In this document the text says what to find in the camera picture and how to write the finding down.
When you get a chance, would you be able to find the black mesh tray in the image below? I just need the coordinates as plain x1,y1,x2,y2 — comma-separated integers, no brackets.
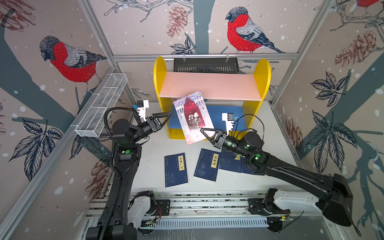
174,58,239,74

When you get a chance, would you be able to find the navy blue book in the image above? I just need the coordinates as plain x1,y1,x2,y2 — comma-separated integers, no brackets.
220,150,243,173
165,153,189,188
194,149,222,182
242,164,264,176

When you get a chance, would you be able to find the aluminium mounting rail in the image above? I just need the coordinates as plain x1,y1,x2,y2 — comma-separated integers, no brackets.
85,191,335,220

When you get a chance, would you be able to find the white wire mesh basket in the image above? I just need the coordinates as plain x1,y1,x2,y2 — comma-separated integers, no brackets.
75,73,128,138

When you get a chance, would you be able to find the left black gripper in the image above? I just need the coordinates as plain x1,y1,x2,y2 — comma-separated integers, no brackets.
131,114,173,145

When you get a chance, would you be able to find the red illustrated book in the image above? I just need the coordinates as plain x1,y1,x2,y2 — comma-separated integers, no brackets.
173,91,214,145

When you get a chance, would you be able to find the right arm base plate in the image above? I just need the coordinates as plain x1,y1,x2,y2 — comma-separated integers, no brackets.
248,199,291,216

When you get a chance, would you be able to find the yellow pink blue shelf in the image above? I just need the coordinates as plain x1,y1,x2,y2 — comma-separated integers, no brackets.
154,57,272,134

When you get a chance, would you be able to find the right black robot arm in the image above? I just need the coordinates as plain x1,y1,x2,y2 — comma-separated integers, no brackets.
200,128,353,227

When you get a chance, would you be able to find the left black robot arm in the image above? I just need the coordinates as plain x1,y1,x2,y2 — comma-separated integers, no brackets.
86,108,172,240

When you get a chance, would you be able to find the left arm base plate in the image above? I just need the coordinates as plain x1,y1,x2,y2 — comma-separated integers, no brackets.
145,200,171,217

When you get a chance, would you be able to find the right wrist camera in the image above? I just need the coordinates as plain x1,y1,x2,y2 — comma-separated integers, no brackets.
222,113,235,135

